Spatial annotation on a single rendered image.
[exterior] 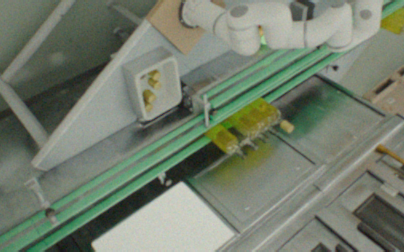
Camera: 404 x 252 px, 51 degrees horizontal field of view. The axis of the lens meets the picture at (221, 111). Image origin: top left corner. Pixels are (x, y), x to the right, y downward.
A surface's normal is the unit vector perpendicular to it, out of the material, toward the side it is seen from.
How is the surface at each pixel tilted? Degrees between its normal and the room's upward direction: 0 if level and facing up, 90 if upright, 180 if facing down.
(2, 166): 90
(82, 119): 0
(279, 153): 90
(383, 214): 90
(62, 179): 90
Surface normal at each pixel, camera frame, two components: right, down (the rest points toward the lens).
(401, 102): 0.04, -0.65
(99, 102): 0.66, 0.51
